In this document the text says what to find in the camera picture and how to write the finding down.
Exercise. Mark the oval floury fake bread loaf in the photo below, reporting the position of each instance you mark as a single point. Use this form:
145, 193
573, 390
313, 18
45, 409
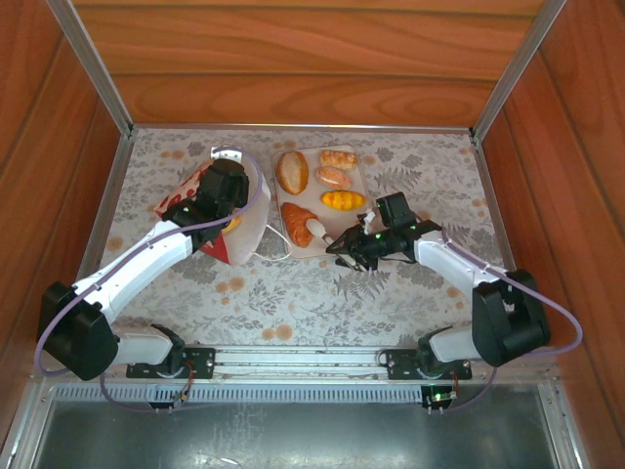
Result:
292, 172

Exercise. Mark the beige plastic tray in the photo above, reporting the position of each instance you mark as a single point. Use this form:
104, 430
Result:
314, 197

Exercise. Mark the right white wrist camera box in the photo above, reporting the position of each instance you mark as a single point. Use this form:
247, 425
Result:
366, 219

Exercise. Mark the floral tablecloth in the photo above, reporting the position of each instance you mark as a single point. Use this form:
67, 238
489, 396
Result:
293, 303

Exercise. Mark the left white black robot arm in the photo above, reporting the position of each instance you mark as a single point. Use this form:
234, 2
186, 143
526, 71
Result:
132, 273

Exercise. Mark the grey metal sheet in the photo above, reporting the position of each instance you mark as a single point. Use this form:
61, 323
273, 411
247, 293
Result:
293, 435

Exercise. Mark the long aluminium mounting rail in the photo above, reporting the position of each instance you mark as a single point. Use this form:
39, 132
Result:
293, 359

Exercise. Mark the aluminium frame profile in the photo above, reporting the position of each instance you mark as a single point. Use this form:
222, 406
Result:
29, 427
563, 425

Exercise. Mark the pink glazed fake bun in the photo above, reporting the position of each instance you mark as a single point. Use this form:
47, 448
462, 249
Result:
333, 177

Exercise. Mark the slanted aluminium frame post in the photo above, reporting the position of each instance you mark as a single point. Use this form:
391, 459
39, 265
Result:
94, 68
515, 68

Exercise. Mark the small circuit board green light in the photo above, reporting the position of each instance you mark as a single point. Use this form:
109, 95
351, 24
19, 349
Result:
439, 396

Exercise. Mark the lattice fake danish pastry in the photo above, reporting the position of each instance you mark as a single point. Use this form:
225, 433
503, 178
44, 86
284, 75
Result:
338, 159

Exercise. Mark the red and white paper bag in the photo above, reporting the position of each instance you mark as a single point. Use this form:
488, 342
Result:
249, 229

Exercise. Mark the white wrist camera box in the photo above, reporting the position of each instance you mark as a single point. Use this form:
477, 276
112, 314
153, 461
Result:
229, 156
366, 219

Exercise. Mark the yellow striped fake bread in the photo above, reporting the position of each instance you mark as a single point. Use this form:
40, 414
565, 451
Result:
343, 200

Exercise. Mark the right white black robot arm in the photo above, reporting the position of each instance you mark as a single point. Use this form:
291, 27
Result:
508, 327

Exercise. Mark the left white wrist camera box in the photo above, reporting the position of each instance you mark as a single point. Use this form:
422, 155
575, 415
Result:
229, 156

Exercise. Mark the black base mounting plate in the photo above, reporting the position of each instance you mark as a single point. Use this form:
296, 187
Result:
202, 361
398, 364

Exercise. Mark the aluminium table edge strip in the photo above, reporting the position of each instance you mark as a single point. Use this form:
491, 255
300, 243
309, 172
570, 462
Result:
491, 195

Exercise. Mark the dark brown fake croissant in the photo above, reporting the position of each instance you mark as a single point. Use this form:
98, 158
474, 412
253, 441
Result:
296, 225

